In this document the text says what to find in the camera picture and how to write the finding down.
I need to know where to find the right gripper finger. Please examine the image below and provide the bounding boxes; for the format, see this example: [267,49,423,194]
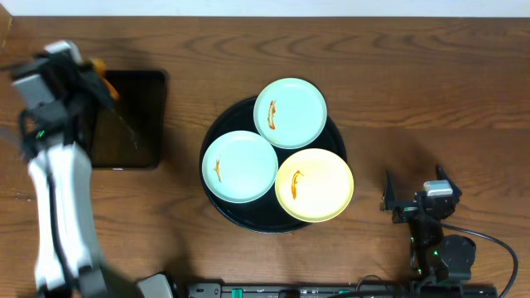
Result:
[380,171,397,211]
[435,165,462,197]

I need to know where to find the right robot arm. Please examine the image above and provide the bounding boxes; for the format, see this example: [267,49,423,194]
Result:
[380,166,476,284]

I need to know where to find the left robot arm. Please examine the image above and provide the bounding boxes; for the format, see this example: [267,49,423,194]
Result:
[12,46,176,297]

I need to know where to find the mint green plate with stain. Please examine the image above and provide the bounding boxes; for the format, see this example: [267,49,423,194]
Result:
[253,78,327,149]

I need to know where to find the round black tray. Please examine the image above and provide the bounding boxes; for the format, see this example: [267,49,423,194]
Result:
[200,97,347,233]

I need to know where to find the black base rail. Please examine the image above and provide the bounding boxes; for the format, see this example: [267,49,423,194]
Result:
[184,283,497,298]

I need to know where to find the black rectangular water basin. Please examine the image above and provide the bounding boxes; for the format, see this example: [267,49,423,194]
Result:
[91,70,167,169]

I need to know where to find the light blue plate with stain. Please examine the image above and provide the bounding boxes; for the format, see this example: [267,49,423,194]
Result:
[201,131,278,204]

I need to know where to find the yellow plate with stain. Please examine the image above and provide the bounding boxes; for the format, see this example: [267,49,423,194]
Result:
[275,148,354,223]

